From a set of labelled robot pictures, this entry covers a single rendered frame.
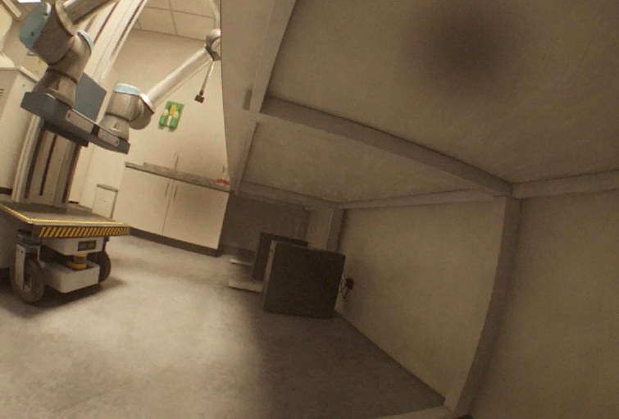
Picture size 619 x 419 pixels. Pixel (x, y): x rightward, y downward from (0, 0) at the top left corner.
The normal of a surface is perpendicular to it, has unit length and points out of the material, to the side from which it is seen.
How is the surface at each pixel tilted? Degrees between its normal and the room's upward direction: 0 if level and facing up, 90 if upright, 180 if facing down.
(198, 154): 90
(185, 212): 90
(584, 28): 180
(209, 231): 90
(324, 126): 90
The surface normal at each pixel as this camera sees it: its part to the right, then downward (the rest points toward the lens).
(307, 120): 0.26, -0.09
